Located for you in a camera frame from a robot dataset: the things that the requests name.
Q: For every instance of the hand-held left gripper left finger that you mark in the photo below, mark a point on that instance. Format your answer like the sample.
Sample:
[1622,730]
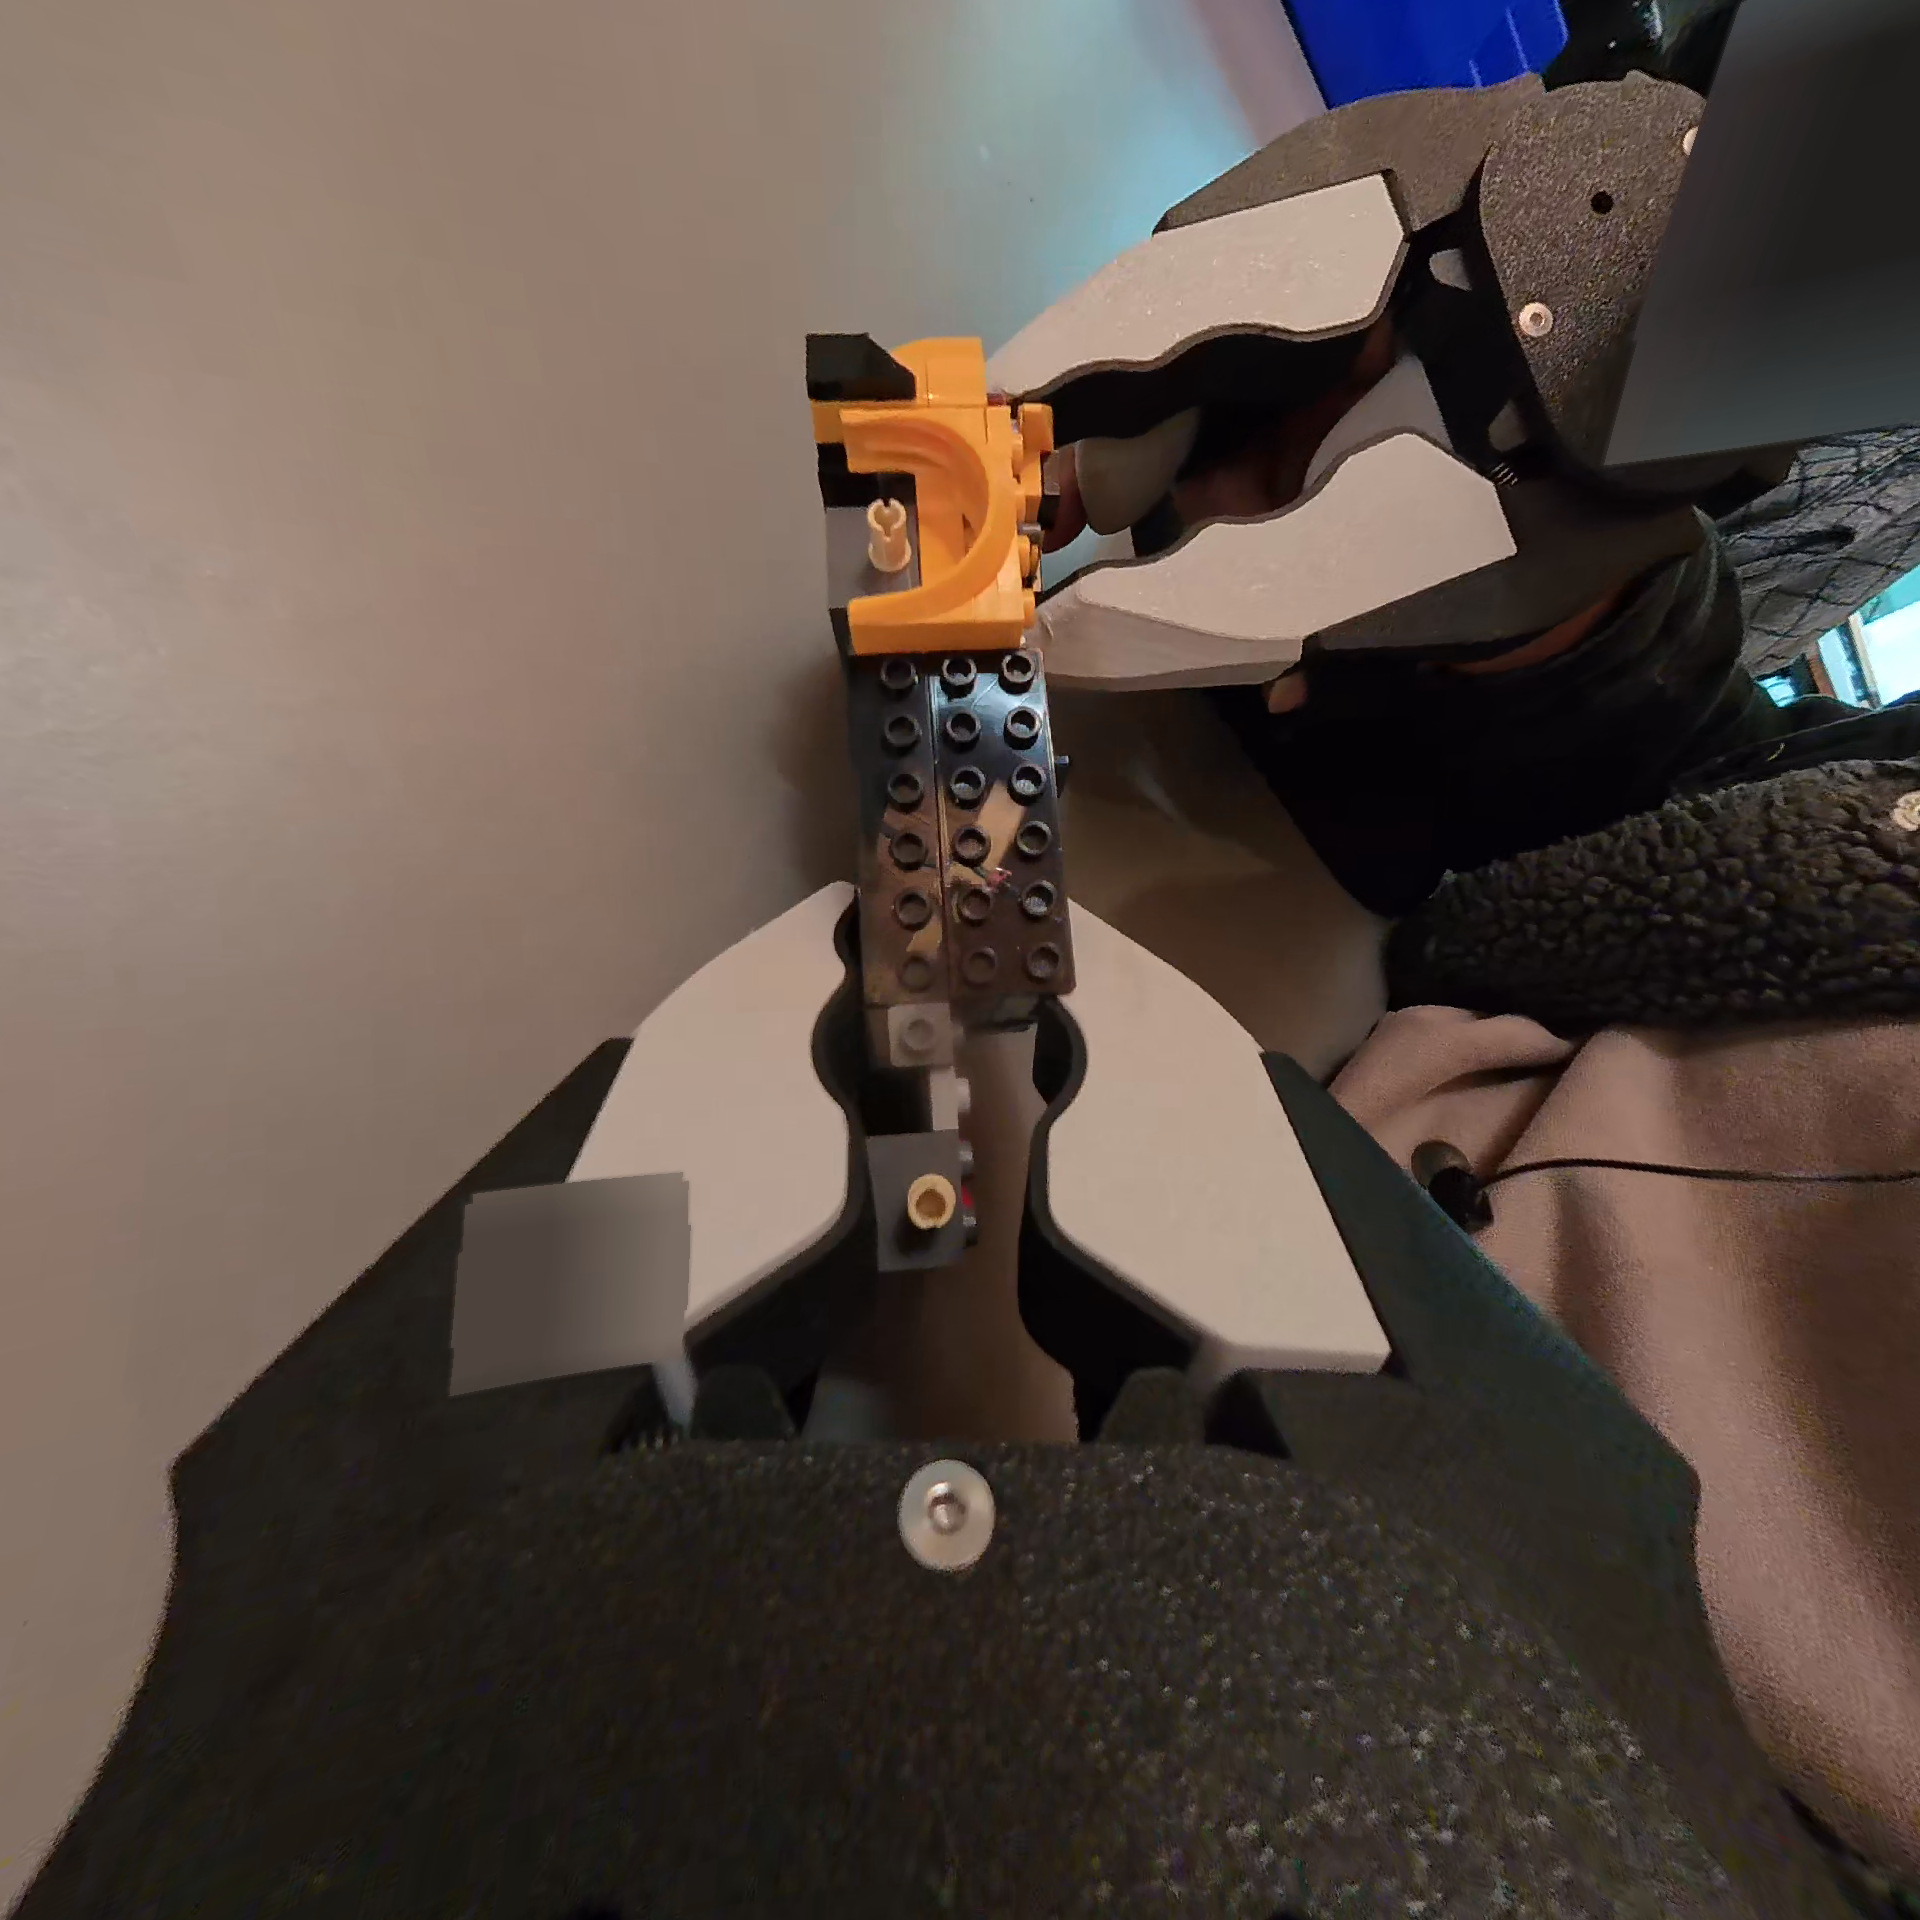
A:
[720,1080]

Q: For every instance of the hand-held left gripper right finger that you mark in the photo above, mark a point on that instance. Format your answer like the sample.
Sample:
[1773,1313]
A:
[1200,1186]

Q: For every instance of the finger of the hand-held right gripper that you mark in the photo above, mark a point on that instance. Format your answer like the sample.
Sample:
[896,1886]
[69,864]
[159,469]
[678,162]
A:
[1244,265]
[1382,526]

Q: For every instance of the orange and black lego car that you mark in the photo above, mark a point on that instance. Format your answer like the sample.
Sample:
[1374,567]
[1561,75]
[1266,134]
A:
[975,781]

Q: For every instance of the large blue plastic bin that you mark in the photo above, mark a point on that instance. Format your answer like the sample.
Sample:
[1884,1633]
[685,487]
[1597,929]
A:
[1427,37]

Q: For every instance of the person's dark sherpa jacket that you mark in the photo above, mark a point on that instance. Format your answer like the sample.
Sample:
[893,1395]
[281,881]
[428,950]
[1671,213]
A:
[1650,885]

